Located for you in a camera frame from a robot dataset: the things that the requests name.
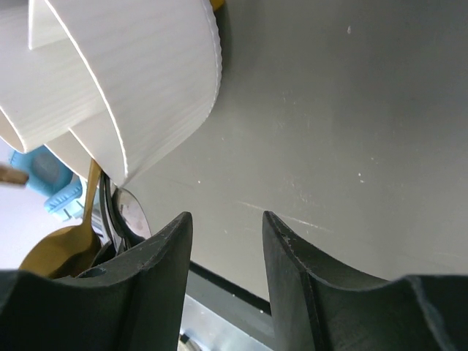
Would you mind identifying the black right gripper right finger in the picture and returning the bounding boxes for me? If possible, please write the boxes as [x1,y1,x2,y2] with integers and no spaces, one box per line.
[263,211,467,350]

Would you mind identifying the black spoon long handle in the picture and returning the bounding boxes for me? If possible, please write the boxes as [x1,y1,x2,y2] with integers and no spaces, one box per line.
[99,172,127,255]

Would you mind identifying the silver ornate spoon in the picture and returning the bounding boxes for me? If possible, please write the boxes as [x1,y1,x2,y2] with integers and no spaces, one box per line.
[111,188,151,249]

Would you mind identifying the light blue headphones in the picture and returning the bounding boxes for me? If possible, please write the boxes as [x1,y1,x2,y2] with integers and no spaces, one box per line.
[9,146,84,222]

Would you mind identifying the gold spoon green handle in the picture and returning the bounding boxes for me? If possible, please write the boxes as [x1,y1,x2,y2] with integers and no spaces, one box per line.
[19,160,102,279]

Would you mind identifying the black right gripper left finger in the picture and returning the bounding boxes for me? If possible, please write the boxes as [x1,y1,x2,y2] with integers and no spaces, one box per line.
[1,212,193,350]

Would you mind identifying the copper utensil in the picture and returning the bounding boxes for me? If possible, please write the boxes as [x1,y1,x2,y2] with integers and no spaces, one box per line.
[0,165,29,186]

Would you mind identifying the white divided round container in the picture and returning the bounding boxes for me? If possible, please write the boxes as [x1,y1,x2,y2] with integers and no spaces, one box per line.
[1,1,222,186]

